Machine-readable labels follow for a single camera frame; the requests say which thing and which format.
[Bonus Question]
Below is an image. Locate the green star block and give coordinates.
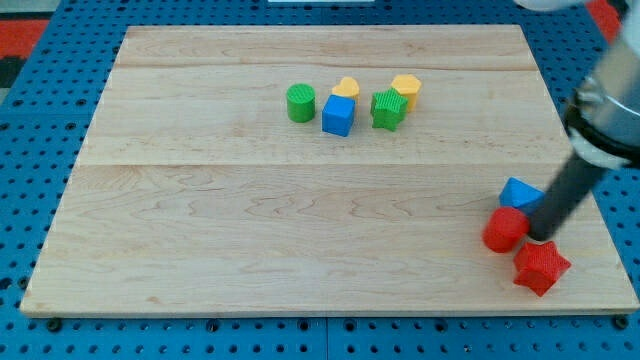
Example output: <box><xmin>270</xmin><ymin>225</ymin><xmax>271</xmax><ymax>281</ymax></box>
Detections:
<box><xmin>370</xmin><ymin>88</ymin><xmax>408</xmax><ymax>132</ymax></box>

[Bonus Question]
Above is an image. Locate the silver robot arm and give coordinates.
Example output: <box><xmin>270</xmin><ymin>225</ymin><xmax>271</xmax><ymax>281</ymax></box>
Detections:
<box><xmin>528</xmin><ymin>1</ymin><xmax>639</xmax><ymax>242</ymax></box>

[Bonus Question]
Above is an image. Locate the blue triangular block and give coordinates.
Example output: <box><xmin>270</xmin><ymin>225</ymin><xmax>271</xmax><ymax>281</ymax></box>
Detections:
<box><xmin>498</xmin><ymin>177</ymin><xmax>545</xmax><ymax>216</ymax></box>

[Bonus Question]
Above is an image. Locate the yellow hexagon block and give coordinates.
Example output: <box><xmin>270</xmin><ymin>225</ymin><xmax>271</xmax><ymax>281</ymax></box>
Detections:
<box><xmin>391</xmin><ymin>74</ymin><xmax>422</xmax><ymax>112</ymax></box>

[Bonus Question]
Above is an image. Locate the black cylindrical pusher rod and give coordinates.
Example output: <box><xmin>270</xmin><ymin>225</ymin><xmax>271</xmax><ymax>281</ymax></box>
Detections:
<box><xmin>528</xmin><ymin>152</ymin><xmax>606</xmax><ymax>242</ymax></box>

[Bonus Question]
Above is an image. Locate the red cylinder block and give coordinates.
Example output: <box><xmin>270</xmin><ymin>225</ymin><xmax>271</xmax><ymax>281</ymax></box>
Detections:
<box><xmin>482</xmin><ymin>206</ymin><xmax>530</xmax><ymax>253</ymax></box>

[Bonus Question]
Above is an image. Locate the red star block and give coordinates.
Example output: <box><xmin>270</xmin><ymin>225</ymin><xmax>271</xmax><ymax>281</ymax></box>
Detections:
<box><xmin>513</xmin><ymin>241</ymin><xmax>572</xmax><ymax>297</ymax></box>

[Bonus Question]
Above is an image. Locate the blue cube block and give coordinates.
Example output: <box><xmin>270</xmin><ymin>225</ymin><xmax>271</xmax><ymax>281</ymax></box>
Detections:
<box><xmin>322</xmin><ymin>95</ymin><xmax>356</xmax><ymax>137</ymax></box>

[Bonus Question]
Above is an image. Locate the yellow heart block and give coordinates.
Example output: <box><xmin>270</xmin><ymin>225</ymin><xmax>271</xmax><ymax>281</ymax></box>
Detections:
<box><xmin>331</xmin><ymin>76</ymin><xmax>360</xmax><ymax>103</ymax></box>

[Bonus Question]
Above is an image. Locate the green cylinder block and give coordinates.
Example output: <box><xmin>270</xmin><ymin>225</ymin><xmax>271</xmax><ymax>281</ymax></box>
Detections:
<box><xmin>286</xmin><ymin>83</ymin><xmax>316</xmax><ymax>123</ymax></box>

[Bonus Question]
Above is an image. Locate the wooden board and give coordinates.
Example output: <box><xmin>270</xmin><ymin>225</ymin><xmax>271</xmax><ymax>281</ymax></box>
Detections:
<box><xmin>20</xmin><ymin>25</ymin><xmax>639</xmax><ymax>318</ymax></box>

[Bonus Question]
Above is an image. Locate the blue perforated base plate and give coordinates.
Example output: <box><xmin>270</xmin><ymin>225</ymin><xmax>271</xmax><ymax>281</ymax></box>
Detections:
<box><xmin>1</xmin><ymin>1</ymin><xmax>639</xmax><ymax>359</ymax></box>

